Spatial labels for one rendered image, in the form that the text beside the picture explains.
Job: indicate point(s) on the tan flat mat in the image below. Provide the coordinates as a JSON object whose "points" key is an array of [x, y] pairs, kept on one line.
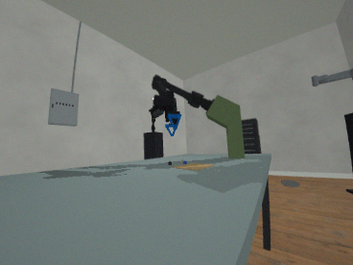
{"points": [[194, 166]]}

